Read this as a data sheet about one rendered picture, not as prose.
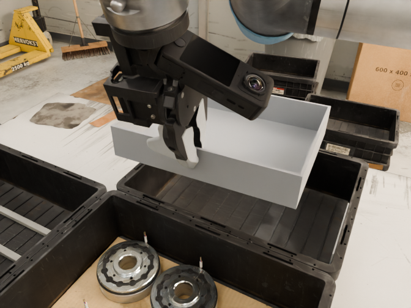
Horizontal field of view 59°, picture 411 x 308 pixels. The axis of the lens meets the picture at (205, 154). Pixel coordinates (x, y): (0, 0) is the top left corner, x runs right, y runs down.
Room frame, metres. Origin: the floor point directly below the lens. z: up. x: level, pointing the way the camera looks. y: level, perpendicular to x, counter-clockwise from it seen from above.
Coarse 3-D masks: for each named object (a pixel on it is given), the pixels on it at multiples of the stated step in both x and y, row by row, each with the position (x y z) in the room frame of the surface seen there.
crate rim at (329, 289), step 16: (112, 192) 0.48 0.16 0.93; (96, 208) 0.44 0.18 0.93; (144, 208) 0.44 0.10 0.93; (160, 208) 0.44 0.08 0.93; (80, 224) 0.40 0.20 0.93; (192, 224) 0.40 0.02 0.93; (64, 240) 0.37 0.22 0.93; (224, 240) 0.37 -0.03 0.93; (240, 240) 0.37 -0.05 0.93; (272, 256) 0.34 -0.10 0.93; (16, 272) 0.31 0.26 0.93; (304, 272) 0.31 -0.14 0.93; (320, 272) 0.31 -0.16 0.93; (0, 288) 0.29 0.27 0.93; (320, 304) 0.26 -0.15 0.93
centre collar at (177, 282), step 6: (174, 282) 0.34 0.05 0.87; (180, 282) 0.34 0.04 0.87; (186, 282) 0.34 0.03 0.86; (192, 282) 0.34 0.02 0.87; (168, 288) 0.33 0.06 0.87; (174, 288) 0.33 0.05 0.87; (198, 288) 0.33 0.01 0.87; (168, 294) 0.32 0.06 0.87; (174, 294) 0.32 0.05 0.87; (192, 294) 0.32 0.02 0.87; (198, 294) 0.32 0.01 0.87; (174, 300) 0.31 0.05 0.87; (180, 300) 0.31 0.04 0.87; (186, 300) 0.31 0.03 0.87; (192, 300) 0.31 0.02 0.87; (180, 306) 0.30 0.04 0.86
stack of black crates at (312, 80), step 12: (252, 60) 2.06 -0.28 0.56; (264, 60) 2.04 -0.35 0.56; (276, 60) 2.02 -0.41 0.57; (288, 60) 2.00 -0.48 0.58; (300, 60) 1.97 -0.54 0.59; (312, 60) 1.95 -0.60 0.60; (264, 72) 2.02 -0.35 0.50; (276, 72) 2.02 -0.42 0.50; (288, 72) 1.99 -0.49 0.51; (300, 72) 1.97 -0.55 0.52; (312, 72) 1.95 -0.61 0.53; (276, 84) 1.74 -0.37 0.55; (288, 84) 1.72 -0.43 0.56; (300, 84) 1.70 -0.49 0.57; (312, 84) 1.68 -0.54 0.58; (288, 96) 1.71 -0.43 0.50; (300, 96) 1.70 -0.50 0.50
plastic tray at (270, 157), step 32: (128, 128) 0.46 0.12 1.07; (224, 128) 0.51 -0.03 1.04; (256, 128) 0.51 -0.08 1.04; (288, 128) 0.51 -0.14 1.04; (320, 128) 0.43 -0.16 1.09; (160, 160) 0.40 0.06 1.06; (224, 160) 0.36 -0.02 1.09; (256, 160) 0.42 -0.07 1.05; (288, 160) 0.42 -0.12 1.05; (256, 192) 0.34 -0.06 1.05; (288, 192) 0.32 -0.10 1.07
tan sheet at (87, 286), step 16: (160, 256) 0.42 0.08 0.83; (96, 272) 0.38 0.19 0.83; (80, 288) 0.35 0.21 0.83; (96, 288) 0.35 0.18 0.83; (224, 288) 0.35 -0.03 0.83; (64, 304) 0.32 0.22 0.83; (80, 304) 0.32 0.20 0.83; (96, 304) 0.32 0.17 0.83; (112, 304) 0.32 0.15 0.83; (128, 304) 0.32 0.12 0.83; (144, 304) 0.32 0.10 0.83; (224, 304) 0.32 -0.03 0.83; (240, 304) 0.32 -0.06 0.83; (256, 304) 0.32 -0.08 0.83
